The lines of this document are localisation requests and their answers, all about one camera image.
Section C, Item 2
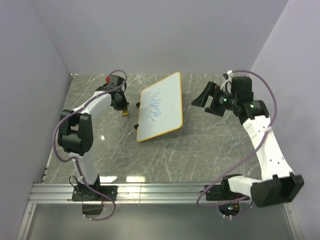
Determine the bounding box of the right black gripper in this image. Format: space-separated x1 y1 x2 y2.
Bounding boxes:
190 81 238 117

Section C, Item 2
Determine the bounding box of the yellow black eraser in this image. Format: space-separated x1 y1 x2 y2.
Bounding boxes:
121 108 129 117

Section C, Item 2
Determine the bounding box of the yellow framed whiteboard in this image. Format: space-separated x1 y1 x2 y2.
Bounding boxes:
136 72 183 142

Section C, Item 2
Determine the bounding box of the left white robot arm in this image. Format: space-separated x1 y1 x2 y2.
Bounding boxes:
54 89 129 201

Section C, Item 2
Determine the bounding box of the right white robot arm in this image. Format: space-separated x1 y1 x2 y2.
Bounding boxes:
191 77 305 208

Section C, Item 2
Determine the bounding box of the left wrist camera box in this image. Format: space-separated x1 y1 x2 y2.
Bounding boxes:
105 75 125 90

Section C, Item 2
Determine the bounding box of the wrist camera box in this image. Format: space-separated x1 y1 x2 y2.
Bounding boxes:
231 76 254 102
105 75 125 90

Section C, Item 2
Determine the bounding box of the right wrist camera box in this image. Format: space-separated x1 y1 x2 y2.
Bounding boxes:
231 76 254 102

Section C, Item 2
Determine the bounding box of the aluminium front rail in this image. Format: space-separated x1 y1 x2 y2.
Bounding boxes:
27 182 207 205

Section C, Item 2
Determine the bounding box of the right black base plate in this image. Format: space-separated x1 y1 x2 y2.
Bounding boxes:
204 184 237 201

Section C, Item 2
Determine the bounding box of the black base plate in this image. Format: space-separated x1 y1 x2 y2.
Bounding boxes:
71 185 118 202
204 184 237 201

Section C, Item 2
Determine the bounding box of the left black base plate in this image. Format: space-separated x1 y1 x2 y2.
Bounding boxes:
71 185 118 202

